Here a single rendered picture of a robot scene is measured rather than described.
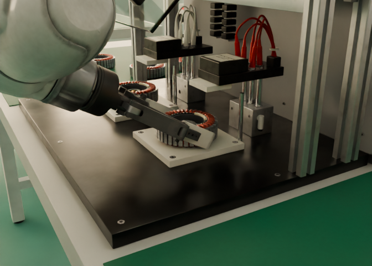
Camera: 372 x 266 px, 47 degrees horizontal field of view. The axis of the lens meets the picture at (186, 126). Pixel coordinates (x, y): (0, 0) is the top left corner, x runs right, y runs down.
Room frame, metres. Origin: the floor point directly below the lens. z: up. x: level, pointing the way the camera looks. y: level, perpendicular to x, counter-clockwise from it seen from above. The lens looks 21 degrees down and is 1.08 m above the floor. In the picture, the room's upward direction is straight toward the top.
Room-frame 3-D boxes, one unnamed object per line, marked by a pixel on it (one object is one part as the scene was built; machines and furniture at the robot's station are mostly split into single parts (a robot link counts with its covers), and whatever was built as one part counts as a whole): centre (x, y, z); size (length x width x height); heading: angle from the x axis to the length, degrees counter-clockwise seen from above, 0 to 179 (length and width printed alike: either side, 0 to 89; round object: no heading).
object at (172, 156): (0.72, 0.00, 0.78); 0.15 x 0.15 x 0.01; 30
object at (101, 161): (0.83, 0.05, 0.76); 0.64 x 0.47 x 0.02; 30
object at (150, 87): (0.92, 0.12, 0.80); 0.11 x 0.11 x 0.04
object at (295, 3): (0.87, -0.03, 1.03); 0.62 x 0.01 x 0.03; 30
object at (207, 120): (0.72, 0.00, 0.80); 0.11 x 0.11 x 0.04
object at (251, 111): (0.79, -0.13, 0.80); 0.07 x 0.05 x 0.06; 30
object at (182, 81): (1.00, -0.01, 0.80); 0.07 x 0.05 x 0.06; 30
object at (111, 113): (0.92, 0.12, 0.78); 0.15 x 0.15 x 0.01; 30
